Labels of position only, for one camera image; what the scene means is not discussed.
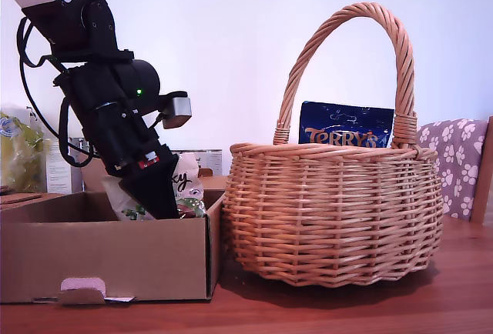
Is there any thick black cable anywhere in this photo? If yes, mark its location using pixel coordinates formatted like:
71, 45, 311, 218
57, 99, 96, 168

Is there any yellow green plastic bag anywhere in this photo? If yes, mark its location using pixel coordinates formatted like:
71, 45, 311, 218
0, 105, 49, 192

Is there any brown cardboard box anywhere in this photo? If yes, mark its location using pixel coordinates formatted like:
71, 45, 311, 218
0, 159, 229, 306

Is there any woven wicker basket with handle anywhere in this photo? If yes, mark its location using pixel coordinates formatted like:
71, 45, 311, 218
222, 2, 444, 288

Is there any white metal tin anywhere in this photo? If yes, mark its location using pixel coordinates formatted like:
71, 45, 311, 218
194, 148, 223, 176

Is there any thin black cable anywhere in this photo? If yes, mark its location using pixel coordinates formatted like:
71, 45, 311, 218
16, 16, 62, 141

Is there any purple paw print cloth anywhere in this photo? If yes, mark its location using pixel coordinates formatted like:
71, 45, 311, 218
415, 118, 488, 222

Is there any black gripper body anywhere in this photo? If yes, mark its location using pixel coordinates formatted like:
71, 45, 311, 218
94, 99, 173, 178

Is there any white Galaxy bag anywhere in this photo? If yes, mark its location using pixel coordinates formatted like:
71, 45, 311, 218
100, 152, 207, 222

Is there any white carton with small print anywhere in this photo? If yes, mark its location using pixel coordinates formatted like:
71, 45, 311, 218
45, 139, 84, 195

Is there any brown wooden board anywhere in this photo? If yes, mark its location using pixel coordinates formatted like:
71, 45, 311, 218
0, 193, 43, 207

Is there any blue Terry's orange bag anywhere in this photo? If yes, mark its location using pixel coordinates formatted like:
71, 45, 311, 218
298, 100, 396, 149

